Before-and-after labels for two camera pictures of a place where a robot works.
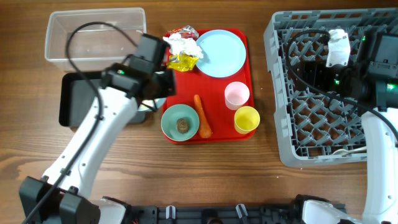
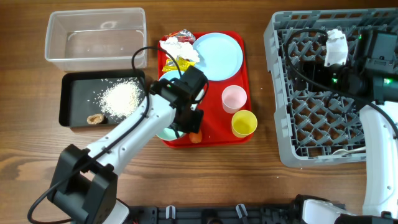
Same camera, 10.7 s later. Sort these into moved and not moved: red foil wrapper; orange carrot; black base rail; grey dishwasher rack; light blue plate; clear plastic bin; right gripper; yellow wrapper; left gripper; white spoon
Moved: red foil wrapper; yellow wrapper; orange carrot; left gripper
Not moved: right gripper; clear plastic bin; light blue plate; white spoon; black base rail; grey dishwasher rack
